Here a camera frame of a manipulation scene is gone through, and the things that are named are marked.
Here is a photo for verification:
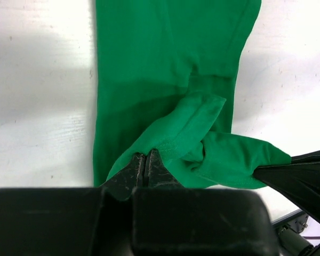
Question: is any green t shirt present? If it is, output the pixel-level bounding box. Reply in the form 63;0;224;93
93;1;291;189

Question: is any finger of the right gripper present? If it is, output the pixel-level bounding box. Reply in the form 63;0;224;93
291;150;320;163
253;162;320;223

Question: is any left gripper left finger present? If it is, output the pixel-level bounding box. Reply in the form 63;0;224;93
0;153;146;255

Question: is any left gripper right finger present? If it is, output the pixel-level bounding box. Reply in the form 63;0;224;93
133;150;279;255

